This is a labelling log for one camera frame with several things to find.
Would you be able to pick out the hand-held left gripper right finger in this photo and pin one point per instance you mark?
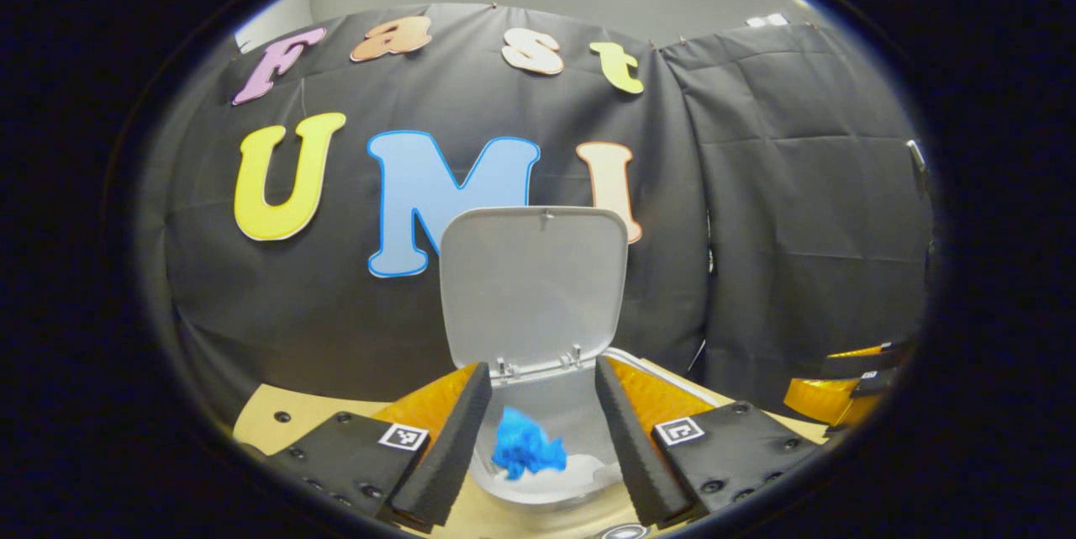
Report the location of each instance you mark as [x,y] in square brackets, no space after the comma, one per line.
[630,446]

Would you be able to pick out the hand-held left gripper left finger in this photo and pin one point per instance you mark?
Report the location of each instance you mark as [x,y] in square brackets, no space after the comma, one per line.
[454,455]

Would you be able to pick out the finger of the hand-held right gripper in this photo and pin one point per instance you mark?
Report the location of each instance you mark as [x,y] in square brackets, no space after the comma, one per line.
[824,400]
[866,362]

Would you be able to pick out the blue paper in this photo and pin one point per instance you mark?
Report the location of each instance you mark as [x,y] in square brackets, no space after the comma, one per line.
[525,446]

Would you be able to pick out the white desktop garbage bin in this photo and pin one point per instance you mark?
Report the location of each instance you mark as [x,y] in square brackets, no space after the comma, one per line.
[530,295]

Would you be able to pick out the wooden desktop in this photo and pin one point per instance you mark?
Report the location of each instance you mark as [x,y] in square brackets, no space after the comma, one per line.
[319,404]

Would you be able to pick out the black backdrop cloth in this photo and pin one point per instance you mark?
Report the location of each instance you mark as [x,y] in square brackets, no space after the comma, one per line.
[336,312]

